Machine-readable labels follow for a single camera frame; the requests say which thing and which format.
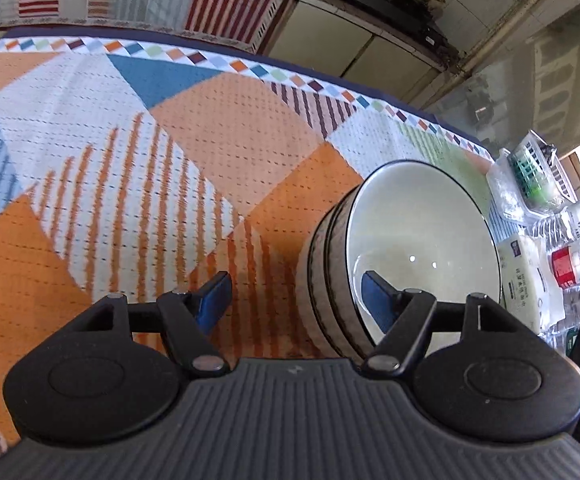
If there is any cream cabinet under stove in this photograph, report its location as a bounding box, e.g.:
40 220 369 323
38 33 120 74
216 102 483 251
257 0 442 109

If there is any grey plastic basket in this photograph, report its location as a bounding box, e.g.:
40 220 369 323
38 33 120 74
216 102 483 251
507 130 579 212

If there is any clear plastic bag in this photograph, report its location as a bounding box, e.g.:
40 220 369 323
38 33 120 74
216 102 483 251
487 147 537 224

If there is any patchwork pattern tablecloth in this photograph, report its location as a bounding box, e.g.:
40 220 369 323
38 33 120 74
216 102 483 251
0 35 502 467

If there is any white tissue pack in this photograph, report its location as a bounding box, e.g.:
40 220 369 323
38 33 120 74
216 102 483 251
495 232 567 334

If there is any red label water bottle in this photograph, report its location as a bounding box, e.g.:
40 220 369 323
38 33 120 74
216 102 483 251
549 232 580 289

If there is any wall pipe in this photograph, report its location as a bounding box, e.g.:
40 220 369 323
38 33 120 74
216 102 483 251
457 0 578 73

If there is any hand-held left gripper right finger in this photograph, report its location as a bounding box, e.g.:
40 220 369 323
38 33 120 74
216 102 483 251
359 270 532 380

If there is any white ribbed bowl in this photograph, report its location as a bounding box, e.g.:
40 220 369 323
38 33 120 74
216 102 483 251
315 159 502 357
297 187 371 359

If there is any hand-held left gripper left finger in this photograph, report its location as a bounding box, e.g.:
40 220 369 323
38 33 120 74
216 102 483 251
65 270 234 380

